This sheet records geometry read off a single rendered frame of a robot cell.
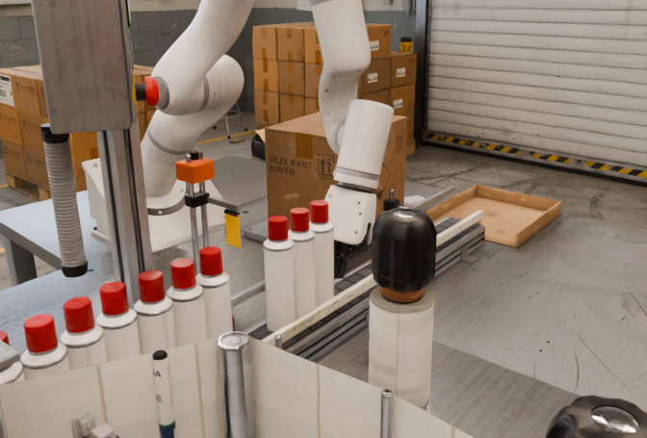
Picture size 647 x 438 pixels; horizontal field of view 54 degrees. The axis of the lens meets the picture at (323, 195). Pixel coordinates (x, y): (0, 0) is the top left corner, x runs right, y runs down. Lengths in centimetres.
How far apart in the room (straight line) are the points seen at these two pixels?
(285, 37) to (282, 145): 339
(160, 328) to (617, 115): 460
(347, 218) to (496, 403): 42
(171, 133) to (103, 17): 76
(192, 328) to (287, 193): 71
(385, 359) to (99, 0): 56
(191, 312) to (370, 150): 45
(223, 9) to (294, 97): 361
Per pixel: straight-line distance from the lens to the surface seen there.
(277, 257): 105
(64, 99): 81
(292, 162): 153
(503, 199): 195
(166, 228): 167
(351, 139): 116
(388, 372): 86
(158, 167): 161
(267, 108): 513
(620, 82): 519
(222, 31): 135
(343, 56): 114
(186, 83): 139
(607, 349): 126
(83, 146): 429
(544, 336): 127
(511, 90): 553
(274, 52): 499
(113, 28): 80
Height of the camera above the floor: 145
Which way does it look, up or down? 18 degrees down
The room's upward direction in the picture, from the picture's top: 1 degrees counter-clockwise
